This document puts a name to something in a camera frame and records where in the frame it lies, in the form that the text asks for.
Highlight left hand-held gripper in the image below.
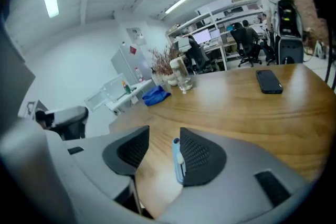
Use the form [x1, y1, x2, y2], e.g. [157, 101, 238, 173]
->
[44, 106, 89, 141]

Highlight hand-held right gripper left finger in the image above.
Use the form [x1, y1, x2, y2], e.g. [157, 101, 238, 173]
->
[62, 125, 150, 202]

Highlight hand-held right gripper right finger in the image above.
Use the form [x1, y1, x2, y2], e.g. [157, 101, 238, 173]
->
[157, 127, 312, 224]

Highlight blue folded cloth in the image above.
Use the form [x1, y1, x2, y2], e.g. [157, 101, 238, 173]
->
[142, 85, 172, 107]

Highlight white side table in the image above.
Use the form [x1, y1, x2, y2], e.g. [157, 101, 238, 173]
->
[104, 78, 156, 115]

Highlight grey metal cabinet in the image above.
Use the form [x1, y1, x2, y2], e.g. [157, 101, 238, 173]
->
[110, 45, 153, 85]

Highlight glass jar with white lid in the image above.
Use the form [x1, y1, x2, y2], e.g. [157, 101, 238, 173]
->
[169, 57, 195, 93]

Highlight dried flowers in beige vase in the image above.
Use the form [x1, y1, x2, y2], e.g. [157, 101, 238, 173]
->
[148, 44, 182, 87]

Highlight black smartphone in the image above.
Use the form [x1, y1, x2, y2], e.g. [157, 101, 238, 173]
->
[255, 69, 284, 95]

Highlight black office chair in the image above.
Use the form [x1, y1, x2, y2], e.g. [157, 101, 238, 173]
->
[230, 26, 263, 68]
[183, 35, 214, 74]

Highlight large computer monitor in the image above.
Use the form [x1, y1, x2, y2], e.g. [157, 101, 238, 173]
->
[192, 29, 212, 45]

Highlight white shelf desk unit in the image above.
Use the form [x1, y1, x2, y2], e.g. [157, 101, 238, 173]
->
[166, 0, 266, 71]

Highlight black grey equipment backpack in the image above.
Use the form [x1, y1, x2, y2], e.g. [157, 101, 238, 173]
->
[275, 0, 305, 65]

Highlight white wall panel box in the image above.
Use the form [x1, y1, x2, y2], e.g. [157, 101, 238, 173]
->
[125, 26, 146, 47]

